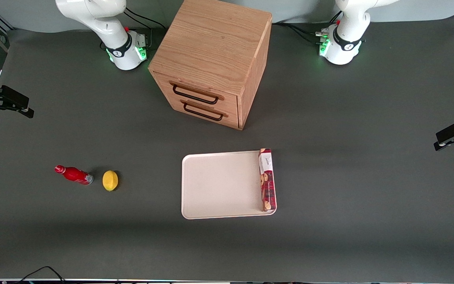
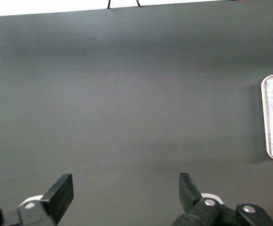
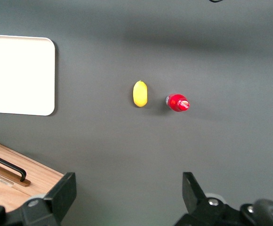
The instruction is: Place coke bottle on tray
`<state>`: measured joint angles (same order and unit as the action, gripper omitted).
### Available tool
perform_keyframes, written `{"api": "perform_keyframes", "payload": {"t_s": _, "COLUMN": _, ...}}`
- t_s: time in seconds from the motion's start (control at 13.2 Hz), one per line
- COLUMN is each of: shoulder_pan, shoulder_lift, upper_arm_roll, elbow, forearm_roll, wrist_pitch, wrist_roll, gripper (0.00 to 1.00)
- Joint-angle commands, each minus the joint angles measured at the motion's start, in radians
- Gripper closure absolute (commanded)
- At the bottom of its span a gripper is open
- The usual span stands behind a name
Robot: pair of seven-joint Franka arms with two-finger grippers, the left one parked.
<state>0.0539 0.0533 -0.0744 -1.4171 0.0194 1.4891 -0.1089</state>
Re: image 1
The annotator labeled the red coke bottle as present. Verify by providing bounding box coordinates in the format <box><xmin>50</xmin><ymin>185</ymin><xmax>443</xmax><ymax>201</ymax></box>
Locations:
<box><xmin>54</xmin><ymin>165</ymin><xmax>94</xmax><ymax>186</ymax></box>

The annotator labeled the cream plastic tray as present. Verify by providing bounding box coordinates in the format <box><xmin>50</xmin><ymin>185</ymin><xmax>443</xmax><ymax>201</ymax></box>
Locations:
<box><xmin>181</xmin><ymin>150</ymin><xmax>277</xmax><ymax>220</ymax></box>

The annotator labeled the red shortbread cookie box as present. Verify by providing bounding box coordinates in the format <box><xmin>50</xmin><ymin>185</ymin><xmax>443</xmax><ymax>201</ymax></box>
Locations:
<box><xmin>258</xmin><ymin>148</ymin><xmax>277</xmax><ymax>213</ymax></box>

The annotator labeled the wooden drawer cabinet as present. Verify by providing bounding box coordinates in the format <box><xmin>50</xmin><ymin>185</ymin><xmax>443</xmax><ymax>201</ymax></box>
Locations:
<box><xmin>148</xmin><ymin>0</ymin><xmax>273</xmax><ymax>131</ymax></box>

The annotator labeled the yellow lemon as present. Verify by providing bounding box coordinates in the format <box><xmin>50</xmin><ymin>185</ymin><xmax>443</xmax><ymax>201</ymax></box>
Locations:
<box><xmin>102</xmin><ymin>170</ymin><xmax>119</xmax><ymax>192</ymax></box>

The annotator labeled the wooden drawer with black handle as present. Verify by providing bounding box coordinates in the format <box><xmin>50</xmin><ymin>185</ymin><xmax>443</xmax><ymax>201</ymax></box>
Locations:
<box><xmin>166</xmin><ymin>96</ymin><xmax>240</xmax><ymax>129</ymax></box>
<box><xmin>152</xmin><ymin>72</ymin><xmax>239</xmax><ymax>115</ymax></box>

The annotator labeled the black cable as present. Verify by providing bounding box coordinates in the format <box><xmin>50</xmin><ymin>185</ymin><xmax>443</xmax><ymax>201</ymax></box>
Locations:
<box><xmin>13</xmin><ymin>266</ymin><xmax>67</xmax><ymax>284</ymax></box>
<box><xmin>124</xmin><ymin>7</ymin><xmax>168</xmax><ymax>30</ymax></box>
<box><xmin>272</xmin><ymin>11</ymin><xmax>342</xmax><ymax>45</ymax></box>

